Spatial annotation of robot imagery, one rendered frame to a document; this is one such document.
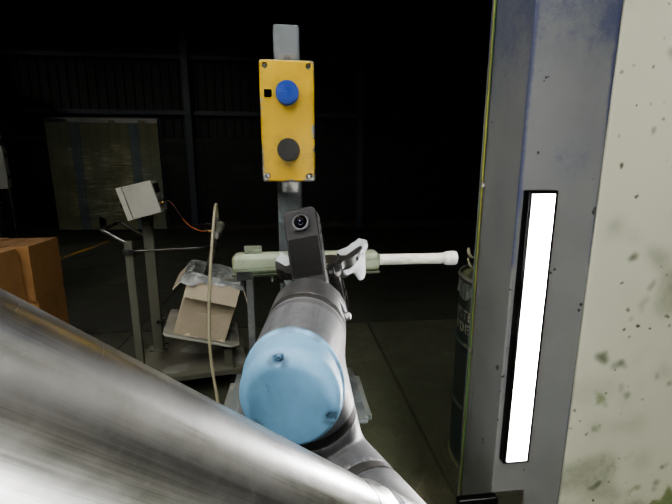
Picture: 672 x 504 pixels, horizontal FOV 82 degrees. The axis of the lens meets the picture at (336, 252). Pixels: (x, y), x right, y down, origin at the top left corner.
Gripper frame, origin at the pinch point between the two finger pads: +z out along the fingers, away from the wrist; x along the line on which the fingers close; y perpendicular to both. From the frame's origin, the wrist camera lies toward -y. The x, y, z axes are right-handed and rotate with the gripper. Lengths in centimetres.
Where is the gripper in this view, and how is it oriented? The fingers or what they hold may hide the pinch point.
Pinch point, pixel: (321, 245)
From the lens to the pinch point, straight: 66.5
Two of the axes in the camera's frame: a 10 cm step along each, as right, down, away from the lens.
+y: 2.0, 9.3, 3.0
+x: 9.8, -1.8, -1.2
